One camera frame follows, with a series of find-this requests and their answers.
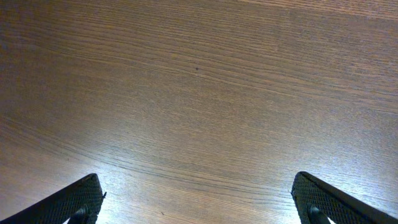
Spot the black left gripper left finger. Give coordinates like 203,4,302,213
1,173,104,224

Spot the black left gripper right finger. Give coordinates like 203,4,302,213
291,171,397,224

